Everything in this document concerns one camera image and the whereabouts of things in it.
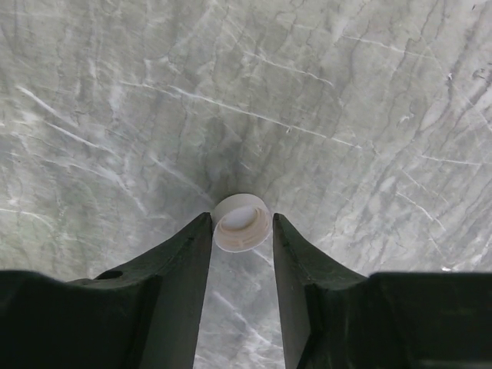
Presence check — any white bottle cap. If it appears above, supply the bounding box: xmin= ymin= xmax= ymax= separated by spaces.
xmin=211 ymin=193 xmax=272 ymax=253

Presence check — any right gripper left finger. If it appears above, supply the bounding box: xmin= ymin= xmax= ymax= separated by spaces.
xmin=1 ymin=213 xmax=212 ymax=368

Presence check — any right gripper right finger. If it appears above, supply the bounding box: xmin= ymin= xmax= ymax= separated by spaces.
xmin=273 ymin=214 xmax=491 ymax=368

